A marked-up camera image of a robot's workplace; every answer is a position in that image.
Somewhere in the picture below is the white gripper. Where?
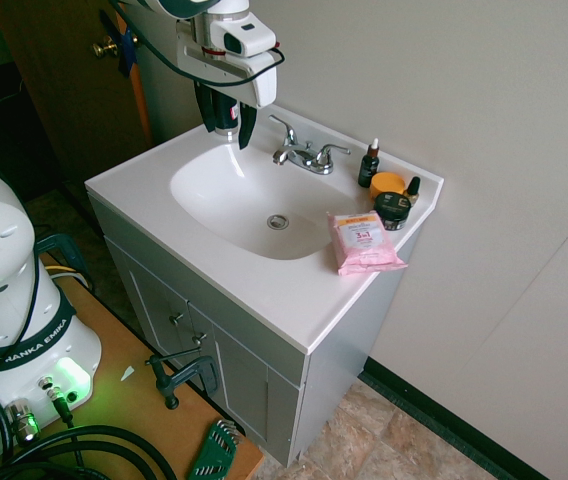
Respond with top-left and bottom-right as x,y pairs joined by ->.
175,22 -> 279,151

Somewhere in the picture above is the black sanitizer bottle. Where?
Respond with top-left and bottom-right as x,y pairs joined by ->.
213,91 -> 242,145

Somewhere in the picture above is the white vanity sink top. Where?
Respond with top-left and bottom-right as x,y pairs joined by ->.
84,102 -> 446,357

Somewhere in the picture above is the blue tape strip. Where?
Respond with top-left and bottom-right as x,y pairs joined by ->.
100,9 -> 138,78

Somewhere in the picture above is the brass door knob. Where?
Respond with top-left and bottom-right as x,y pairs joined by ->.
91,35 -> 118,61

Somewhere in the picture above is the tall dark green dropper bottle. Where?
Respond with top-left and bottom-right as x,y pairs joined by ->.
356,137 -> 383,189

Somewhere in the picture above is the brown wooden door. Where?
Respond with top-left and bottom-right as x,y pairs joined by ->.
0,0 -> 154,187

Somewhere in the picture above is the yellow lidded jar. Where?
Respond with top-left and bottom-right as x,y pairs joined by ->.
369,171 -> 407,202

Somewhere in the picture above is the pink facial wipes pack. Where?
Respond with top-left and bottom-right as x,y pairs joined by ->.
326,210 -> 410,277

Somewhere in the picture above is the black cosmetic jar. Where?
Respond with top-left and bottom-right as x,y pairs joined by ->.
372,191 -> 412,232

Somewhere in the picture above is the small gold dropper bottle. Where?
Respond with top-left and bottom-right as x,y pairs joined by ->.
403,175 -> 423,209

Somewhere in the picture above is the grey vanity cabinet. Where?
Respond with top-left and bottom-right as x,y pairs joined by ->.
86,193 -> 418,469

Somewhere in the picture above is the black metal C-clamp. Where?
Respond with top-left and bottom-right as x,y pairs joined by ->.
144,348 -> 221,412

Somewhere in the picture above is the wooden table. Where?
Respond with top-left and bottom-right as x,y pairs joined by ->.
0,252 -> 266,480

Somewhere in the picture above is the green hex key set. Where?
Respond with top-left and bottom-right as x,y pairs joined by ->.
186,418 -> 241,480

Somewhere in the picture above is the black baseboard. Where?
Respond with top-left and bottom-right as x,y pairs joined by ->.
357,356 -> 556,480

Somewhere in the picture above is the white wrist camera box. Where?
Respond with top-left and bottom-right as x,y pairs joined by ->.
208,10 -> 278,57

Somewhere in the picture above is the chrome two-handle faucet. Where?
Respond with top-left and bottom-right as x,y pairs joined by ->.
268,114 -> 353,177

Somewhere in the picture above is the yellow cable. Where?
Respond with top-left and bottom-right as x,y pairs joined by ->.
44,265 -> 91,284

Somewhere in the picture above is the thin black base cable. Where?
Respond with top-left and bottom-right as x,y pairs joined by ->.
38,377 -> 88,469

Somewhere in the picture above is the thick black base cable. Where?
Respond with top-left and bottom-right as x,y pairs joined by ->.
0,372 -> 181,480

